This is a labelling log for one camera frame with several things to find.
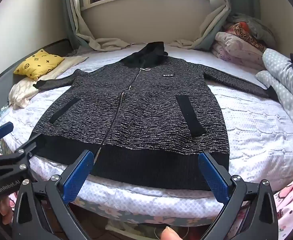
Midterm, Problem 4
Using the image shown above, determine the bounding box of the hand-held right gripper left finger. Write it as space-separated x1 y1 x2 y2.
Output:
12 150 95 240

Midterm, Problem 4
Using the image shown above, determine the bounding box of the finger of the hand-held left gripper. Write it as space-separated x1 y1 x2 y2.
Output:
0 133 47 178
0 121 14 153

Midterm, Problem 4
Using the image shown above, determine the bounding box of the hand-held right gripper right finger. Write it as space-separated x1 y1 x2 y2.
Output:
198 151 279 240

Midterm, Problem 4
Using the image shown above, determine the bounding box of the black grey knitted hooded jacket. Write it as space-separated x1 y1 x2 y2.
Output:
33 41 279 192

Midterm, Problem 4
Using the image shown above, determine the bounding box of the person's left hand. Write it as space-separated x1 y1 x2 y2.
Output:
0 196 14 225

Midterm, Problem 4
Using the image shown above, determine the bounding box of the person's right hand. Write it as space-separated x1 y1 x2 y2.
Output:
160 226 183 240

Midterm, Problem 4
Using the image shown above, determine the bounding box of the cream knitted blanket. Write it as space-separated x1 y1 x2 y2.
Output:
8 55 89 110

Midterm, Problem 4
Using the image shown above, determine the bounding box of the floral bed sheet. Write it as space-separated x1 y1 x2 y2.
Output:
69 195 229 233

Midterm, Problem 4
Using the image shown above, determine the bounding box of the yellow patterned pillow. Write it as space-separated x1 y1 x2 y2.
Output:
13 49 65 81

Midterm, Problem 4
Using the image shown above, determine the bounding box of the beige and teal curtain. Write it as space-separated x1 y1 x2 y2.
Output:
172 0 259 50
61 0 137 53

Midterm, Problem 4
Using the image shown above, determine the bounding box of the grey polka dot blanket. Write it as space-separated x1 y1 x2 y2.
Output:
255 48 293 140

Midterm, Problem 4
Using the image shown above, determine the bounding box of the pink floral folded quilt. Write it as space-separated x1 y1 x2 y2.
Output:
210 31 266 69

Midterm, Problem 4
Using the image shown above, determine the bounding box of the red patterned folded quilt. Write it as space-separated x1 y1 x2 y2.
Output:
225 21 267 52

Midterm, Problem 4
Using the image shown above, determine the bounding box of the grey crumpled cloth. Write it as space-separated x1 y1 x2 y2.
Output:
228 12 277 48

